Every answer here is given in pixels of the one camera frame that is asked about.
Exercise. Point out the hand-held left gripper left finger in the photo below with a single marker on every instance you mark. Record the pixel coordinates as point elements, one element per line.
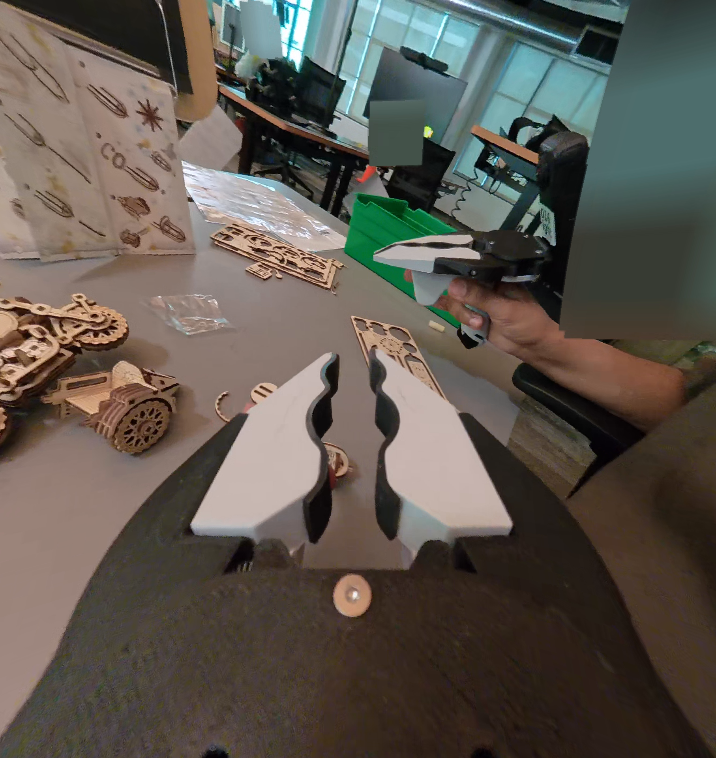
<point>257,474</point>

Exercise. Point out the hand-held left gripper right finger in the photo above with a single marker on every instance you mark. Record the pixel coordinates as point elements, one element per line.
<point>441,474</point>

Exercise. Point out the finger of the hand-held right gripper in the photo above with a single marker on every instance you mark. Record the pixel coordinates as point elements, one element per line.
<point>405,257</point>
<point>447,240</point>

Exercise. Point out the small wood-top standing desk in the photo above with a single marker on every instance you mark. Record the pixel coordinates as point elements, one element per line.
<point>500,142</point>

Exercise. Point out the grey desk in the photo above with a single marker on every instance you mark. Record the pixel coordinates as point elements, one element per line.
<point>275,331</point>

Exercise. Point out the long wood-top office desk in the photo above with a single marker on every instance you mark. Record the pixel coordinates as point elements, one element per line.
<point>310,137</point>

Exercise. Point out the person's right hand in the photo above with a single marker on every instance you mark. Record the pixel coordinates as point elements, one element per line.
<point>518,323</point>

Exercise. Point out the green plastic bin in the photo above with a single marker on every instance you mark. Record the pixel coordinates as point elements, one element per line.
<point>381,237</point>

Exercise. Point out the curved toothed wooden arc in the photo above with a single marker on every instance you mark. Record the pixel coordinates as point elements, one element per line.
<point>217,406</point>

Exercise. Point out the round slotted wooden piece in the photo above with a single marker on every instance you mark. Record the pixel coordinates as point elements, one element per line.
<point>263,394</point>

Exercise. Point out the small round wooden piece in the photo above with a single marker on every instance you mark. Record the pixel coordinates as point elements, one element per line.
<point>339,459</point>

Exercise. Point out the narrow wooden puzzle sheet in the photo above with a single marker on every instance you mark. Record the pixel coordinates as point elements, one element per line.
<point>387,340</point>

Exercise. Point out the small orange object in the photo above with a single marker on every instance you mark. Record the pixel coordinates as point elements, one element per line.
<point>365,175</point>

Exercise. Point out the black bag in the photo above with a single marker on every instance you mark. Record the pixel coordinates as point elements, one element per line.
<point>529,133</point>

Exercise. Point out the large wooden puzzle sheet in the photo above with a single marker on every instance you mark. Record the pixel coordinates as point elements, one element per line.
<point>275,251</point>

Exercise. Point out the black chair armrest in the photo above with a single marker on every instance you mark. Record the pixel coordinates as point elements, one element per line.
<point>571,414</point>

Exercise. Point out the small wooden tab piece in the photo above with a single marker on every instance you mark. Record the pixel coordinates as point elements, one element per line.
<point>258,271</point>

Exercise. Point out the wooden sidecar model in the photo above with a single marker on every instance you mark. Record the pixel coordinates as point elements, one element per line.
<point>121,408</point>

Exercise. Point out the large black monitor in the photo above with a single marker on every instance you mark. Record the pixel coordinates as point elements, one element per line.
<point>429,89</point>

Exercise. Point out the glossy instruction sheet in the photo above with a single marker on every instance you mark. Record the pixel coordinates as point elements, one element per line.
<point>257,201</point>

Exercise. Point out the small clear plastic bag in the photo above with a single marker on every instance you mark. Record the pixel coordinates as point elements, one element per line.
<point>192,314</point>

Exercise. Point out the black webcam bar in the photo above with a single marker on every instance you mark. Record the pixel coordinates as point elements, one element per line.
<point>423,58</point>

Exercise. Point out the black mesh office chair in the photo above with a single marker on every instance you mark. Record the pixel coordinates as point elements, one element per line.
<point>319,89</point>

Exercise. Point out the silver ventilation ducts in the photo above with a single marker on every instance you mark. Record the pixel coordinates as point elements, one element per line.
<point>541,29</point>

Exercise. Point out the wooden motorcycle model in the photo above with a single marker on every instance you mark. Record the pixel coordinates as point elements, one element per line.
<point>38,349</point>

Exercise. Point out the tan rounded board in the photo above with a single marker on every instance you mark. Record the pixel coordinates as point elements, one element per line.
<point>201,59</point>

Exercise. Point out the white printed folded cardboard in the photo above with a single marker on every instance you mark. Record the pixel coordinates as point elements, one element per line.
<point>97,148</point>

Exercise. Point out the black framed screen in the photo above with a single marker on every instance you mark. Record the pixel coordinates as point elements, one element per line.
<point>127,35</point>

